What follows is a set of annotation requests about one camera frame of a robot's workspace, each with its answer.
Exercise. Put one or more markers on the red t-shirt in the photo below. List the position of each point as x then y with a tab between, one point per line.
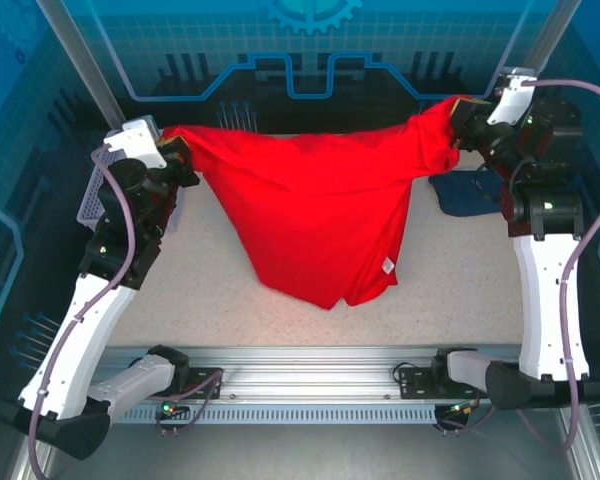
305	200

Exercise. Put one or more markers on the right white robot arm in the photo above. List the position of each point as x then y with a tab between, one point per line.
545	300

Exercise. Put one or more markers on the lavender plastic basket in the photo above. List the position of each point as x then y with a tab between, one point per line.
92	195

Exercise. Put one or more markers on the navy blue folded cloth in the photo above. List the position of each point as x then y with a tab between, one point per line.
460	192

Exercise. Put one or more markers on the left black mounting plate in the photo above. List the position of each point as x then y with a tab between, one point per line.
205	382

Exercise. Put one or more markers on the black mounting plate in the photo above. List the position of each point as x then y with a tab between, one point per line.
417	382
205	382

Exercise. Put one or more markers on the left small LED module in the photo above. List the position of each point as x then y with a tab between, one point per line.
170	409

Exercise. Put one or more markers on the small led module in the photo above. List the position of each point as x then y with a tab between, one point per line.
170	409
457	411

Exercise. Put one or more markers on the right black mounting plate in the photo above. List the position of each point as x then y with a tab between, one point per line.
417	382

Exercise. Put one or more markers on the right small LED module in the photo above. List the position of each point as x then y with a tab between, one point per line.
457	411

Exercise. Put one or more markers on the right aluminium frame post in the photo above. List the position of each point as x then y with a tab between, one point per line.
550	35

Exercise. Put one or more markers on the aluminium frame post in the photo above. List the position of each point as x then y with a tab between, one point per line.
550	35
80	60

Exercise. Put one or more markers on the left aluminium frame post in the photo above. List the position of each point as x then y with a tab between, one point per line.
80	60

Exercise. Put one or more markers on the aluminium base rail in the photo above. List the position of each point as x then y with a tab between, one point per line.
305	372

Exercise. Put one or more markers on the aluminium side frame rail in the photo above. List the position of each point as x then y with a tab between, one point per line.
587	450

